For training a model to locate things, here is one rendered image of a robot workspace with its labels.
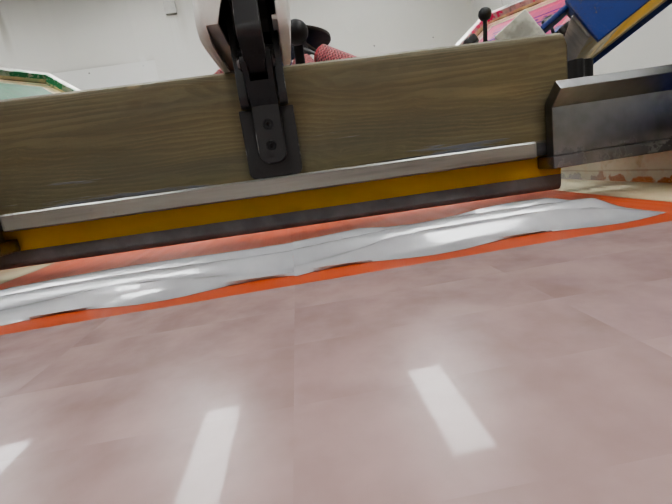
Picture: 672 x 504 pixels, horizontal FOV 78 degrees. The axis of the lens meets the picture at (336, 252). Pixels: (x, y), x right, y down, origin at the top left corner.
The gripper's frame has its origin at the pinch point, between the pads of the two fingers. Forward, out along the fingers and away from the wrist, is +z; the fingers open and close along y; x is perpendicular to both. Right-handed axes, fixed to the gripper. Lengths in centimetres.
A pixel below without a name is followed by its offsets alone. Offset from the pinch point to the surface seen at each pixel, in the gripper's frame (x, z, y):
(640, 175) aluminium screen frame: 25.8, 5.7, -0.5
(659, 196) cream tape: 21.7, 6.2, 5.7
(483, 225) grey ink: 9.8, 5.7, 8.7
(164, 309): -4.8, 6.5, 11.7
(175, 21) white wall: -90, -150, -413
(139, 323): -5.4, 6.5, 13.0
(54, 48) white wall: -204, -139, -413
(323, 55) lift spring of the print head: 11, -22, -69
